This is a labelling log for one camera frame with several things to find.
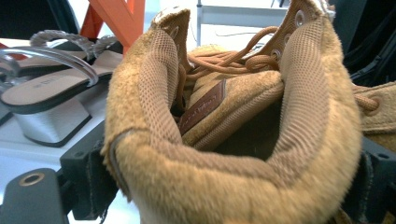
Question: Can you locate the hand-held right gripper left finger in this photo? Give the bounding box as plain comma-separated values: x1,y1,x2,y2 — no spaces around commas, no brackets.
59,120,120,222

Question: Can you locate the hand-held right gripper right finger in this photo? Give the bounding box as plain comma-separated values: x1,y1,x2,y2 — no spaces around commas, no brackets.
339,136,396,224

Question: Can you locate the tan suede boot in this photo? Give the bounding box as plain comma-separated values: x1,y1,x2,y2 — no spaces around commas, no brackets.
101,0,365,224
350,81,396,224

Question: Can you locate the black sandal with glitter strap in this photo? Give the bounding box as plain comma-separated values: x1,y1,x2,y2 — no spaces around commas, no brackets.
0,35,124,148
0,29,94,94

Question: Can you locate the white foam mat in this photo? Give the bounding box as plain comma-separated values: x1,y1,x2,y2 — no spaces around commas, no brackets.
0,146,142,224

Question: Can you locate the black curtain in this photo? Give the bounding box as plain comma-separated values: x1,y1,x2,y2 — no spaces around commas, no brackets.
0,0,80,41

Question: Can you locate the white metal desk frame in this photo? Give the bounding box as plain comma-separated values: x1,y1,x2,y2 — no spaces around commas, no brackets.
195,0,290,48

